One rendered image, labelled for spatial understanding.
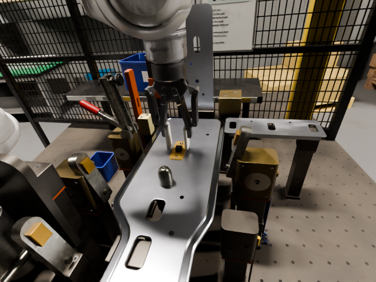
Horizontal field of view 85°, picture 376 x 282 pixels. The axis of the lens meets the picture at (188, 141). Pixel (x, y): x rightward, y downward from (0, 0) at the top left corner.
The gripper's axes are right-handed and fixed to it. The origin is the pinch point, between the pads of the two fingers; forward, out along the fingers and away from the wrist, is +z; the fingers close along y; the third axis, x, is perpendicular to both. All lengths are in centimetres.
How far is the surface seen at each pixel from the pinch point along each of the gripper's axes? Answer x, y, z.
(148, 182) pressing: -13.2, -4.3, 4.5
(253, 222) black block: -19.7, 19.6, 5.5
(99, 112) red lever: -0.6, -21.3, -7.2
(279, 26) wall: 332, 74, 13
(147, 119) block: 6.3, -10.8, -1.7
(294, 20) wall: 335, 94, 7
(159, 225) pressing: -23.6, 2.1, 4.5
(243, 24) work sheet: 54, 16, -21
